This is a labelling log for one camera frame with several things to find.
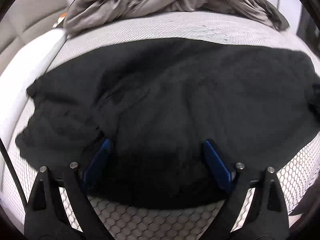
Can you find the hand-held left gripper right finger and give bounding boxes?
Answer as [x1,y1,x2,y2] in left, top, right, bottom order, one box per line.
[202,139,290,240]

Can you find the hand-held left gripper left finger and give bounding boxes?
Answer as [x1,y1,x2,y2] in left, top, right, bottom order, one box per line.
[24,138,113,240]

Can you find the black pants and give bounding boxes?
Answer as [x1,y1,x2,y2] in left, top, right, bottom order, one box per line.
[15,37,320,210]

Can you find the white honeycomb mattress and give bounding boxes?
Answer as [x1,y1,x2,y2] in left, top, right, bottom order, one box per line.
[0,10,320,240]

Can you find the white pillow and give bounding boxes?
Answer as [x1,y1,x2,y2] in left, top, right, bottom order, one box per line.
[0,28,68,140]

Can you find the beige padded headboard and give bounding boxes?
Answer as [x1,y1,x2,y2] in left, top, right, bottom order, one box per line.
[0,0,88,63]

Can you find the grey duvet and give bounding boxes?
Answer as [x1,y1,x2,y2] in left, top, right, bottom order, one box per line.
[62,0,290,37]

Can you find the black cable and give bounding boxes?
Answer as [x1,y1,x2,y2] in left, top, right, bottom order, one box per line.
[0,139,27,205]

